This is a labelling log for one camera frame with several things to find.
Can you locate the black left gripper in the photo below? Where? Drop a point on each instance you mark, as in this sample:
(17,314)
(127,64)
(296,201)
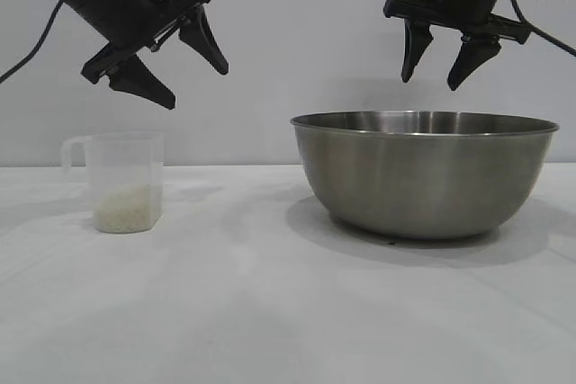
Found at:
(135,15)

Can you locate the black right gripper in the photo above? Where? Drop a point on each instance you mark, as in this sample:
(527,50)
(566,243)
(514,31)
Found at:
(468,2)

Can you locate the translucent plastic measuring cup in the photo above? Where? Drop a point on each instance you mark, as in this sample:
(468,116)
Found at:
(126,163)

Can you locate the stainless steel mixing bowl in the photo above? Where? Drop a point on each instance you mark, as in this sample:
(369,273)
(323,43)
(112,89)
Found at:
(418,181)

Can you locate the white rice grains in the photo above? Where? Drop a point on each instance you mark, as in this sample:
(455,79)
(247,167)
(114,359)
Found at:
(126,211)

